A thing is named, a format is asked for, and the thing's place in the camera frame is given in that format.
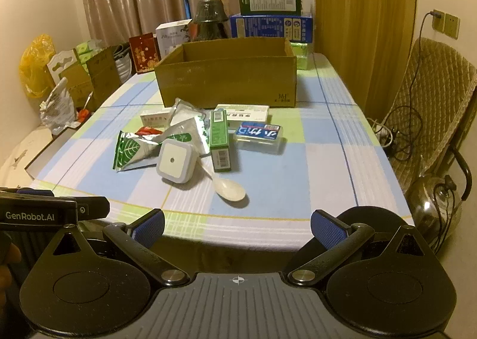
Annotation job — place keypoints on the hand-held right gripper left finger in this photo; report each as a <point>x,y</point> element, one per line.
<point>149,229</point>

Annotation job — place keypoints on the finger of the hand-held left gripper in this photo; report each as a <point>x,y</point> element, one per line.
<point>33,191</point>
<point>93,207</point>

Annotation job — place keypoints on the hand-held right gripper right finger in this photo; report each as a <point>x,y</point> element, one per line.
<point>328,231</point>

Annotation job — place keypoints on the white ointment box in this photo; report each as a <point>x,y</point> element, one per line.
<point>154,119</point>

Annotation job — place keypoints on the clear floss box blue label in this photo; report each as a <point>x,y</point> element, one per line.
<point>259,135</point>

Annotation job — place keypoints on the clear packet with white pad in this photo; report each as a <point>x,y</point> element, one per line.
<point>186,111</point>

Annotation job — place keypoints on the brown cardboard box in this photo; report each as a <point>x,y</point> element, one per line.
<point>227,81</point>

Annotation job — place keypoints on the person's left hand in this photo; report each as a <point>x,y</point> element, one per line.
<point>9,253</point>

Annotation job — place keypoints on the green leaf print packet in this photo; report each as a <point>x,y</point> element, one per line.
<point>132,150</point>

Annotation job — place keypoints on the white square night light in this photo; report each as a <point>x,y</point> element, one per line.
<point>175,162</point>

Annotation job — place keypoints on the crumpled white bag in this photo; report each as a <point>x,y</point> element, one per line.
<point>59,107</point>

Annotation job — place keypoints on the white plastic spoon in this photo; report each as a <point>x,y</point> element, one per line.
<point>231,191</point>

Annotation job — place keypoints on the red candy packet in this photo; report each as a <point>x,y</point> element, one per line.
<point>147,131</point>

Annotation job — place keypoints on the silver foil pouch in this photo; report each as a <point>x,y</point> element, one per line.
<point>193,134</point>

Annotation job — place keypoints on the metal kettle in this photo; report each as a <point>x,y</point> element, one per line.
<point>432,208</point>

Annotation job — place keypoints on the brown carton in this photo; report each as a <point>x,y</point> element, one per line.
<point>76,87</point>
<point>102,74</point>

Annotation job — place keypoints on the tall green box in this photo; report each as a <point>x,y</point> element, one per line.
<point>220,137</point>

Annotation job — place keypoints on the yellow plastic bag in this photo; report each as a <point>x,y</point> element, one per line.
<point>35,65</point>

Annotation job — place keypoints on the white medicine box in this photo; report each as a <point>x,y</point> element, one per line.
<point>246,113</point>

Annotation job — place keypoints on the striped bag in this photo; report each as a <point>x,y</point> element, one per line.
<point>123,61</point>

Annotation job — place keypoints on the green tissue packs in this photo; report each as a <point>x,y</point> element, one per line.
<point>87,50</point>

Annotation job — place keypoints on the red gift box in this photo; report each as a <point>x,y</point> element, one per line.
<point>143,53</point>

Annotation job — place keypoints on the quilted chair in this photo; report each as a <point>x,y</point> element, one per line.
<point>428,100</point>

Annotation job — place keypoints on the white humidifier box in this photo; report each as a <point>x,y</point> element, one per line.
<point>171,38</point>

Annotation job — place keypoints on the yellow curtain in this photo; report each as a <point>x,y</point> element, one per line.
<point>365,25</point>

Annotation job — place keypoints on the large blue box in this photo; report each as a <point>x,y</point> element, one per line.
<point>270,27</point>

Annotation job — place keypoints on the dark wrapped lamp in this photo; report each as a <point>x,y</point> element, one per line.
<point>208,20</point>

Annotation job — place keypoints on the wall socket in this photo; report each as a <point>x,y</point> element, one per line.
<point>445,23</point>

